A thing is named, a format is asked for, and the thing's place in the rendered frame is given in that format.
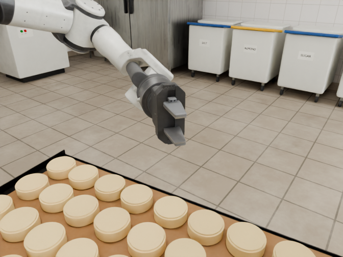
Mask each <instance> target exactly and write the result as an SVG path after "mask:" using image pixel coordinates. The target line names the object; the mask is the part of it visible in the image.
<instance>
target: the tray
mask: <svg viewBox="0 0 343 257"><path fill-rule="evenodd" d="M58 157H71V158H73V159H75V160H76V161H79V162H82V163H84V164H87V165H92V166H95V167H96V168H98V169H100V170H103V171H106V172H109V173H111V174H116V175H119V176H122V177H123V178H125V179H127V180H130V181H132V182H135V183H138V184H142V185H145V186H148V187H149V188H151V189H154V190H156V191H159V192H162V193H164V194H167V195H170V196H176V197H179V198H181V199H183V200H184V201H185V202H188V203H191V204H194V205H197V206H199V207H202V208H204V209H207V210H211V211H214V212H216V213H218V214H220V215H223V216H226V217H228V218H231V219H233V220H236V221H239V222H248V221H245V220H243V219H240V218H237V217H235V216H232V215H229V214H226V213H224V212H221V211H218V210H216V209H213V208H210V207H208V206H205V205H203V204H200V203H197V202H194V201H192V200H189V199H186V198H184V197H181V196H178V195H176V194H172V193H170V192H167V191H164V190H162V189H159V188H156V187H153V186H151V185H148V184H145V183H143V182H140V181H137V180H135V179H132V178H130V177H127V176H124V175H121V174H119V173H116V172H113V171H111V170H108V169H105V168H103V167H100V166H97V165H95V164H92V163H89V162H86V161H83V160H81V159H78V158H75V157H72V156H70V155H67V154H65V150H62V151H60V152H59V153H57V154H55V155H53V156H52V157H50V158H48V159H47V160H45V161H43V162H41V163H40V164H38V165H36V166H34V167H33V168H31V169H29V170H28V171H26V172H24V173H22V174H21V175H19V176H17V177H15V178H14V179H12V180H10V181H8V182H7V183H5V184H3V185H2V186H0V195H8V194H10V193H11V192H13V191H15V184H16V183H17V182H18V181H19V180H20V179H21V178H22V177H24V176H26V175H29V174H33V173H41V174H42V173H44V172H46V171H47V169H46V166H47V164H48V163H49V162H50V161H51V160H53V159H55V158H58ZM248 223H251V222H248ZM251 224H253V223H251ZM253 225H255V226H257V227H259V228H260V229H261V230H263V231H265V232H268V233H270V234H273V235H276V236H278V237H281V238H284V239H287V240H289V241H295V242H298V243H300V244H303V245H304V246H306V247H308V248H311V249H313V250H316V251H319V252H321V253H324V254H327V255H329V256H332V257H343V256H340V255H337V254H334V253H332V252H329V251H326V250H324V249H321V248H318V247H316V246H313V245H310V244H307V243H305V242H302V241H299V240H297V239H294V238H291V237H289V236H286V235H283V234H281V233H278V232H275V231H273V230H270V229H267V228H265V227H262V226H259V225H257V224H253Z"/></svg>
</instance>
